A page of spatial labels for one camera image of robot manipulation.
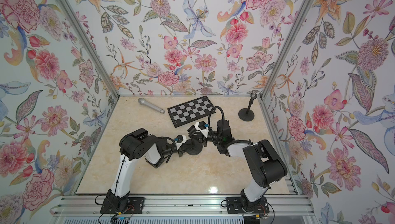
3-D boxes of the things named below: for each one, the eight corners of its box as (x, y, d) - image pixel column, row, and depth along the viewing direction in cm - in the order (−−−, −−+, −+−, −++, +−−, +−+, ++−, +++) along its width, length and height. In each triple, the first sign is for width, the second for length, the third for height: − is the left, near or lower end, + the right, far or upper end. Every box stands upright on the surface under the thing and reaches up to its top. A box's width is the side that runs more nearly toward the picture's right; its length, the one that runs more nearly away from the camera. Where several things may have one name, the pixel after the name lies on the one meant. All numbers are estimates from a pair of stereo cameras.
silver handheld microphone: (138, 102, 119) (137, 100, 117) (141, 99, 121) (140, 97, 119) (163, 114, 112) (162, 111, 109) (166, 111, 114) (165, 108, 111)
